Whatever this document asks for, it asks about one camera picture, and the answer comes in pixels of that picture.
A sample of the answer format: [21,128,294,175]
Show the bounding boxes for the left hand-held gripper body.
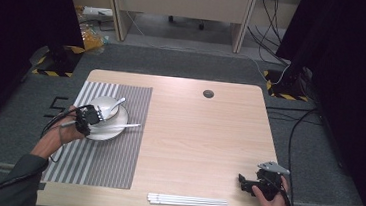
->
[73,104,102,138]

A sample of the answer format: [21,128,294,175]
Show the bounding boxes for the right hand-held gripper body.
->
[248,159,291,203]

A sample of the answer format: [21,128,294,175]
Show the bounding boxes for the white bowl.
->
[87,94,121,122]

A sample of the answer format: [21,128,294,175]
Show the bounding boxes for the white plate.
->
[83,101,132,144]

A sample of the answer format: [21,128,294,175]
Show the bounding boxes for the white spoon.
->
[104,95,127,116]

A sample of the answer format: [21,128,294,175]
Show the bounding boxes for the white chopstick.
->
[148,196,230,206]
[59,116,143,136]
[146,194,230,206]
[147,192,228,204]

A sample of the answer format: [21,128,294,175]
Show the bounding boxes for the person's left hand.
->
[53,103,88,147]

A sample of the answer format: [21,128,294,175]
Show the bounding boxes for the grey striped placemat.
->
[41,77,154,192]

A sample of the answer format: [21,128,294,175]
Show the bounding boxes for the black stand base striped tape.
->
[261,69,312,103]
[31,42,86,80]

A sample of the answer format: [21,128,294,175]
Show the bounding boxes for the yellow plastic bag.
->
[77,23,109,54]

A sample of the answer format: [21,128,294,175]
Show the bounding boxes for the white flat box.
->
[82,5,114,19]

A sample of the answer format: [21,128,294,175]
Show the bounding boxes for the black curtain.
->
[0,0,89,142]
[261,0,366,206]

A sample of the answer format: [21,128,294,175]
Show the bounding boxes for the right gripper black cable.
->
[277,178,297,206]

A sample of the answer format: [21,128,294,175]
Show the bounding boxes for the black floor cable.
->
[257,103,325,206]

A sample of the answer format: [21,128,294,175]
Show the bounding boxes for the black hanging power cables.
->
[244,0,296,66]

